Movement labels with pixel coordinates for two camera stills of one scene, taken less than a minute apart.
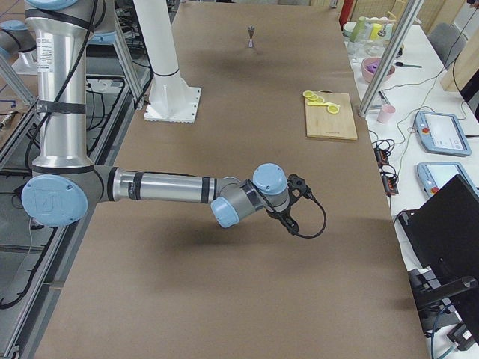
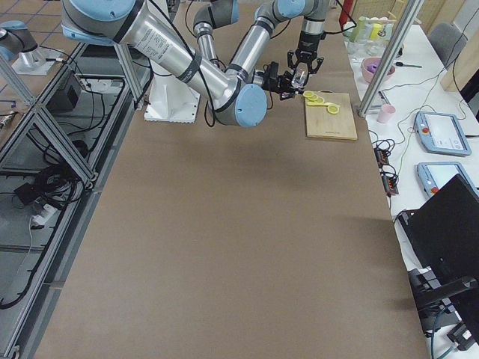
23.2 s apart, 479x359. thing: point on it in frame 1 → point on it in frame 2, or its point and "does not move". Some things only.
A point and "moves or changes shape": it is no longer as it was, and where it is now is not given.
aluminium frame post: (390, 55) does not move
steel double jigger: (251, 28) moves or changes shape
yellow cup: (376, 28) does not move
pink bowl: (370, 66) does not move
